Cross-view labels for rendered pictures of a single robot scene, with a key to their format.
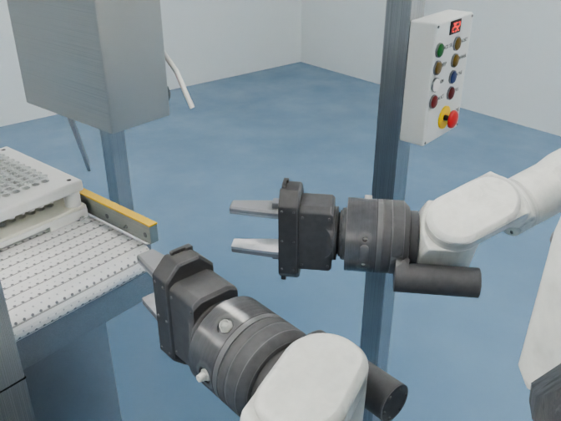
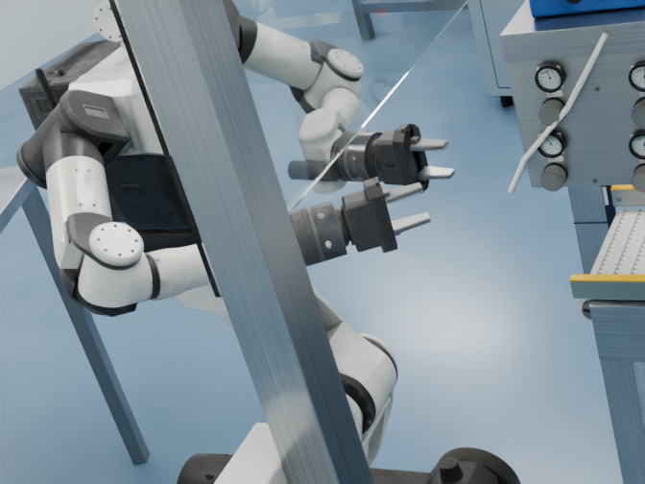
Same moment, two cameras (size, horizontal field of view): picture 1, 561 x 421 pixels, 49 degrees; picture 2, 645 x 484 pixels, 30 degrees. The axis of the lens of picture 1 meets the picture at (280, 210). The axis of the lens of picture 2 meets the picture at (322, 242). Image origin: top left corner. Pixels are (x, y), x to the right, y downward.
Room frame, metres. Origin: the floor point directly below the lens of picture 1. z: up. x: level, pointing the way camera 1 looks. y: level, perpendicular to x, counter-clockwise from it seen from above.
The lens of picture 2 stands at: (2.30, -0.32, 1.87)
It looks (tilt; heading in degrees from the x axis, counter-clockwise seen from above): 27 degrees down; 173
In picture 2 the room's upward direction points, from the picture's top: 17 degrees counter-clockwise
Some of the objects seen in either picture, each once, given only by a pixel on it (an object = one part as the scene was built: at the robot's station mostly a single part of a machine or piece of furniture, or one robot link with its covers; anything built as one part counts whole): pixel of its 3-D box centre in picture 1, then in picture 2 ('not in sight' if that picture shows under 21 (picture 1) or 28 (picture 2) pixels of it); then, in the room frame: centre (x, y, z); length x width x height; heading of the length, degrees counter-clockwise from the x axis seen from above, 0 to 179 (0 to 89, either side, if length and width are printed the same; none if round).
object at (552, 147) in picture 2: not in sight; (551, 143); (0.91, 0.19, 1.17); 0.04 x 0.01 x 0.04; 50
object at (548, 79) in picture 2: not in sight; (550, 77); (0.92, 0.20, 1.26); 0.04 x 0.01 x 0.04; 50
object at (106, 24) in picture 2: not in sight; (129, 17); (0.30, -0.27, 1.36); 0.10 x 0.07 x 0.09; 141
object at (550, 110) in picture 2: not in sight; (551, 109); (0.92, 0.20, 1.22); 0.03 x 0.02 x 0.04; 50
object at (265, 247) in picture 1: (257, 249); (411, 225); (0.66, 0.03, 0.99); 0.06 x 0.03 x 0.02; 82
